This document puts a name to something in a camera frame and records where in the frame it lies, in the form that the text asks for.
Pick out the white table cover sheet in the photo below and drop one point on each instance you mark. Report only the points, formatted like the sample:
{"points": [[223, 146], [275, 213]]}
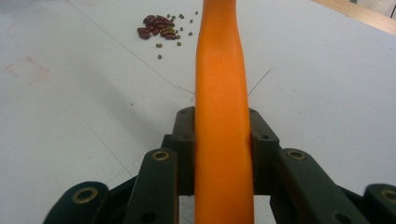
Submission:
{"points": [[77, 109]]}

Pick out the pile of red kidney beans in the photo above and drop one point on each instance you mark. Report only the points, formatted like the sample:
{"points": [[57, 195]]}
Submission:
{"points": [[157, 26]]}

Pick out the green mung beans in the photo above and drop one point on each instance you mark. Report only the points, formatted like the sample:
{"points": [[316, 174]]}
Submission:
{"points": [[181, 16]]}

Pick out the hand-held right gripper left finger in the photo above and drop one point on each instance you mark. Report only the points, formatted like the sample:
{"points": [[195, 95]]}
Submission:
{"points": [[185, 149]]}

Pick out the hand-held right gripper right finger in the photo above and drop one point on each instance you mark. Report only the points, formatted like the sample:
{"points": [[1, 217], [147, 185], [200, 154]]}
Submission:
{"points": [[261, 146]]}

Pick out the wooden table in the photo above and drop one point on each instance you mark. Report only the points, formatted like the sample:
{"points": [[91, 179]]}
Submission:
{"points": [[364, 15]]}

